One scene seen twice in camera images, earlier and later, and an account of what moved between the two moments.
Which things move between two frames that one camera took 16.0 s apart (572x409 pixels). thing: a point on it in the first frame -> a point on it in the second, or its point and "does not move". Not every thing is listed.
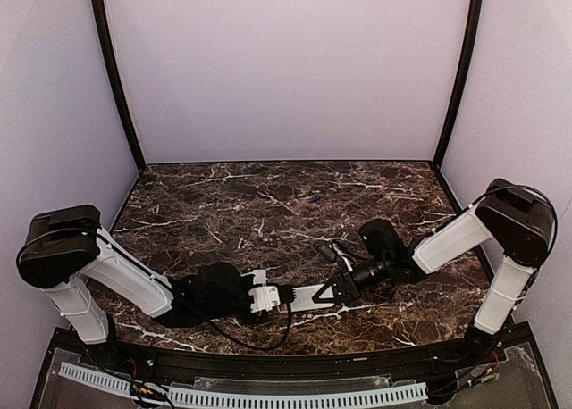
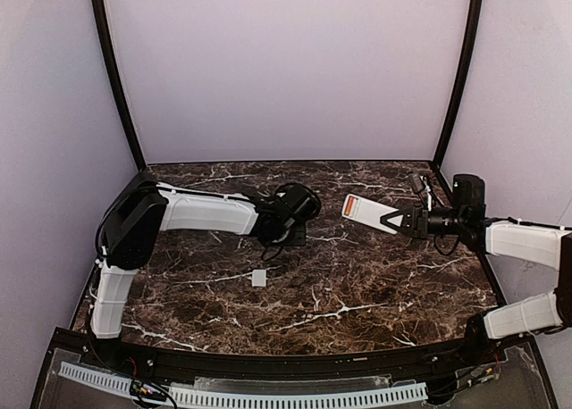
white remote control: [303, 299] -> [369, 212]
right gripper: [347, 287] -> [420, 222]
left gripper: [252, 313] -> [294, 235]
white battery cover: [260, 277] does not move
